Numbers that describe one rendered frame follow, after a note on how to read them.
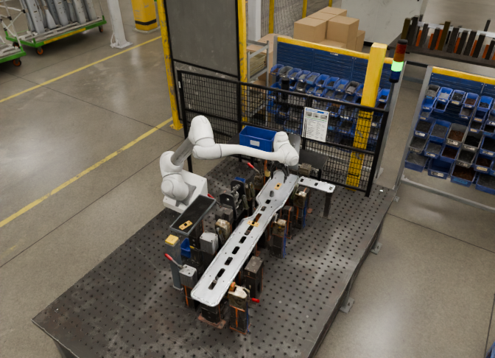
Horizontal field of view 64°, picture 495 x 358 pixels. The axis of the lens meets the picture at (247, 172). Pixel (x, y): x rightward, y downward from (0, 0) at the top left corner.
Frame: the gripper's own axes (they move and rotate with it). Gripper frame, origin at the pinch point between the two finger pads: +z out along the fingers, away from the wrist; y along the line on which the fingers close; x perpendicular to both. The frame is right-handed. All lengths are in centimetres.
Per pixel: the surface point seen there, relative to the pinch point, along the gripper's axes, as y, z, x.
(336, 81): -3, -11, 173
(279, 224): 18.6, 3.4, -43.4
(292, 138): -0.3, -22.3, 26.3
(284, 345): 49, 37, -105
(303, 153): 4.6, 4.5, 47.9
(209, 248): -14, 4, -84
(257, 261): 18, 5, -79
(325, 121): 18, -28, 54
